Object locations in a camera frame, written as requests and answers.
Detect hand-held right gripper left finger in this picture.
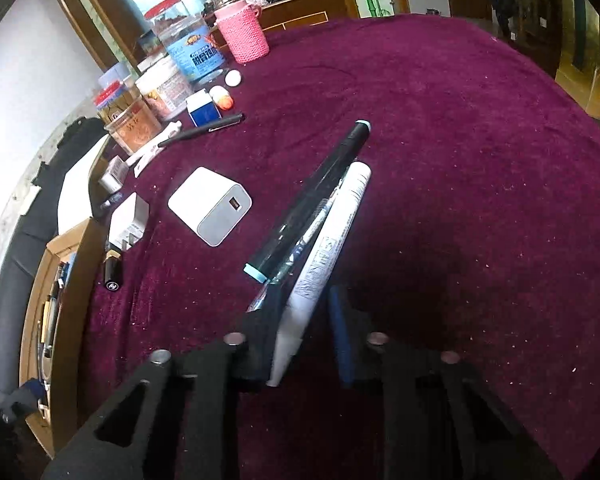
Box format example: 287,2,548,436
40,282,291,480

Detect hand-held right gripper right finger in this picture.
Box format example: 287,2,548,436
327,284,563,480

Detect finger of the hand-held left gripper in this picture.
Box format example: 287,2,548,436
0,377,48,426

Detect thick white marker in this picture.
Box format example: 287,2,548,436
266,160,372,388

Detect cardboard box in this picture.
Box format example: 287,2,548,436
19,217,108,458

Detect clear plastic pen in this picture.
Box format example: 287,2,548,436
247,180,353,313

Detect black marker teal caps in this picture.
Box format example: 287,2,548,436
243,119,372,283

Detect black lipstick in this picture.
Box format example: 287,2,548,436
103,250,123,293

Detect white square charger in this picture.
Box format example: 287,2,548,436
167,166,253,248

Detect white charger with prongs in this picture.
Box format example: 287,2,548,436
107,192,151,253

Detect purple velvet tablecloth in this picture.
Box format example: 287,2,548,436
77,12,600,480

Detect white paper sheet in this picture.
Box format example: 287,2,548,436
57,135,111,236

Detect slim black pen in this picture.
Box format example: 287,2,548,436
157,112,246,148

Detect small white box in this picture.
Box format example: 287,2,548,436
100,156,130,193

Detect white tube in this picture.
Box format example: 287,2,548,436
130,120,183,178

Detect blue and white box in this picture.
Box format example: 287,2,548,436
186,89,218,128

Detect white orange egg toy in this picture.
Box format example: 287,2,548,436
209,85,235,111

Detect brown label jar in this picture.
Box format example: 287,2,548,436
102,97,163,156

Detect pink label jar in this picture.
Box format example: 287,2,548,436
135,57,191,121

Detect red lid plastic jar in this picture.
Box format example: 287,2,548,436
94,62,141,121

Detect blue label jar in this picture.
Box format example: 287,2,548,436
144,0,228,83

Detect pink knitted cup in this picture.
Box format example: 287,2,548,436
212,1,271,65

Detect wooden cabinet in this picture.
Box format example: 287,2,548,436
252,0,353,31

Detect wooden stair railing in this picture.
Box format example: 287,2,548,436
510,0,563,58

